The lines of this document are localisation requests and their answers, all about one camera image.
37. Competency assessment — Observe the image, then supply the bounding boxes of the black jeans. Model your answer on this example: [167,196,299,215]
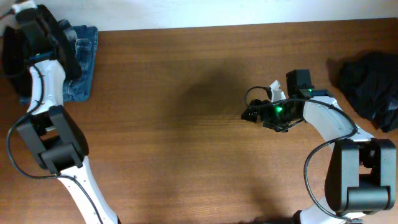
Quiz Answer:
[1,18,83,97]

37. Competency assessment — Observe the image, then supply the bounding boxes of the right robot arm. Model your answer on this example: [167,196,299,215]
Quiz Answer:
[241,70,397,224]

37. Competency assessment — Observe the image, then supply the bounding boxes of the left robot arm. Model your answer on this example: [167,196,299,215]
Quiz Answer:
[11,1,120,223]

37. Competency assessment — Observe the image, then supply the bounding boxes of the folded blue denim jeans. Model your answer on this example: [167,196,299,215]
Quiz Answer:
[19,19,100,105]

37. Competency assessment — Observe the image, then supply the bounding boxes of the dark navy crumpled garment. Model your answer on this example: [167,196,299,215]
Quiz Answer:
[338,52,397,133]

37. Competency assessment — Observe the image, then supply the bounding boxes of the right black cable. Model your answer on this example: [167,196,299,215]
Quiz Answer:
[244,86,359,222]

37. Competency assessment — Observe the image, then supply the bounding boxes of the black cable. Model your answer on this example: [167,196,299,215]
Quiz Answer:
[244,86,359,222]
[0,9,105,224]

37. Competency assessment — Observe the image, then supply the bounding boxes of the left black cable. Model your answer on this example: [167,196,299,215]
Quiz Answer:
[0,9,105,224]

